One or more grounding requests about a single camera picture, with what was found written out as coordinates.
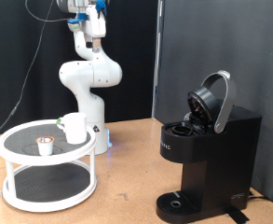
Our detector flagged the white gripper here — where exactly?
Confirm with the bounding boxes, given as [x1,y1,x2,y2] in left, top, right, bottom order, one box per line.
[77,6,107,53]

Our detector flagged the white mug with green tape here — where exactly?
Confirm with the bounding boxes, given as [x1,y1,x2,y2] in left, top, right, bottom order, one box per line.
[55,112,89,146]

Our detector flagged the orange-rimmed coffee pod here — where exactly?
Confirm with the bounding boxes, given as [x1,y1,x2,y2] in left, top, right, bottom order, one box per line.
[35,135,55,157]

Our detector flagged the black Keurig coffee machine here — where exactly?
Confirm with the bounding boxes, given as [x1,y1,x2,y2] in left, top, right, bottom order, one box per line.
[155,69,263,224]

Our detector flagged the black backdrop curtain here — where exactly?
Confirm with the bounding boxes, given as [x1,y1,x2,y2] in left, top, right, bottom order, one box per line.
[0,0,158,135]

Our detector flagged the white two-tier turntable stand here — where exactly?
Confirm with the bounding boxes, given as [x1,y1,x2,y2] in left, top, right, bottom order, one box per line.
[0,119,98,214]

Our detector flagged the dark grey backdrop panel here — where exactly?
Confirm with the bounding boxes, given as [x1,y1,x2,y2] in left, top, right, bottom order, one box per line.
[156,0,273,211]

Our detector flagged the black tape strip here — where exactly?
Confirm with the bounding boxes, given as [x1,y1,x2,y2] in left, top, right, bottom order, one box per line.
[225,208,251,224]

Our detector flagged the blue cable clip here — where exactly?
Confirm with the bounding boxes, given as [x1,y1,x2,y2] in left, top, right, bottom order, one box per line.
[94,0,108,17]

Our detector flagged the grey metal frame post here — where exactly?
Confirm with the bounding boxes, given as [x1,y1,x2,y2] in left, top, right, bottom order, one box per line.
[150,0,165,119]

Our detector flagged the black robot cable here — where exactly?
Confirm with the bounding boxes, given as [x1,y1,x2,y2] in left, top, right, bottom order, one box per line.
[0,0,78,147]

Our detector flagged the black power cord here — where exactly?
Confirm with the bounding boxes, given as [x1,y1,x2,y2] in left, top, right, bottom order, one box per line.
[247,189,272,202]

